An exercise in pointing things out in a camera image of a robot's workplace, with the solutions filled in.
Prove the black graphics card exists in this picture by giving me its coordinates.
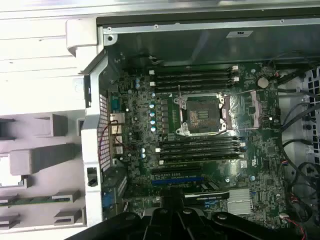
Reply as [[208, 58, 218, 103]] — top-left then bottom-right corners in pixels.
[[183, 189, 230, 205]]

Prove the silver finned heatsink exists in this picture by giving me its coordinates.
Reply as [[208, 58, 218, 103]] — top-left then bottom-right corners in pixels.
[[225, 187, 253, 216]]

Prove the green motherboard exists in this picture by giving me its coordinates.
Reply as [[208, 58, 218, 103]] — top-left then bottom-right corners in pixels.
[[107, 61, 302, 227]]

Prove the metal socket cover frame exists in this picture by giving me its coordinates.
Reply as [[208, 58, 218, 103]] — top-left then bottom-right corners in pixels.
[[220, 90, 264, 131]]

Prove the round coin battery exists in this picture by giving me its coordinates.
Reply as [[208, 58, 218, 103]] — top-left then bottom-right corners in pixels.
[[257, 76, 270, 89]]

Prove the thin metal locking lever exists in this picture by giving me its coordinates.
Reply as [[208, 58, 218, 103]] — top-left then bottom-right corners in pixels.
[[177, 84, 184, 113], [224, 90, 253, 98]]

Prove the silver metal drive cage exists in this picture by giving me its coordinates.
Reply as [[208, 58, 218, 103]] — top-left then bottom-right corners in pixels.
[[276, 65, 320, 176]]

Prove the black expansion slot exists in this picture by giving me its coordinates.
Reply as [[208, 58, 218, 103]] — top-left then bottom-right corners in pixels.
[[151, 167, 202, 177]]

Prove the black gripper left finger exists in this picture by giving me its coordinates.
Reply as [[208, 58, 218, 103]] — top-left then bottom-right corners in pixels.
[[64, 187, 181, 240]]

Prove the black open PC case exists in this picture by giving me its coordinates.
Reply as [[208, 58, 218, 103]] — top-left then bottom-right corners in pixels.
[[79, 15, 320, 240]]

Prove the white case sticker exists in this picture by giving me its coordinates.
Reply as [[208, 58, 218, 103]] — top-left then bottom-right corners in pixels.
[[225, 29, 255, 39]]

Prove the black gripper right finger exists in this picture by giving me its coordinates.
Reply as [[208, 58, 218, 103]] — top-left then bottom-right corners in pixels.
[[174, 188, 310, 240]]

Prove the green RAM stick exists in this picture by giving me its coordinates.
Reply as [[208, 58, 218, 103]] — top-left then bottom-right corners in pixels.
[[0, 196, 75, 206]]

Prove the blue expansion slot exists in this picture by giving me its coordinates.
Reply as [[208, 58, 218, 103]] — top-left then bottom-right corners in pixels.
[[151, 176, 205, 186]]

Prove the grey parts rack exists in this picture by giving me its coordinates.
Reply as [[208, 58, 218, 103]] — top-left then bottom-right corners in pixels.
[[0, 112, 88, 229]]

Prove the CPU socket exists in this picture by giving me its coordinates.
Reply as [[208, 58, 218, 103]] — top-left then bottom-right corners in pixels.
[[173, 92, 226, 138]]

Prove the beige case corner latch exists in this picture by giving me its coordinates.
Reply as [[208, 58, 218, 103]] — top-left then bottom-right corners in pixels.
[[65, 19, 99, 58]]

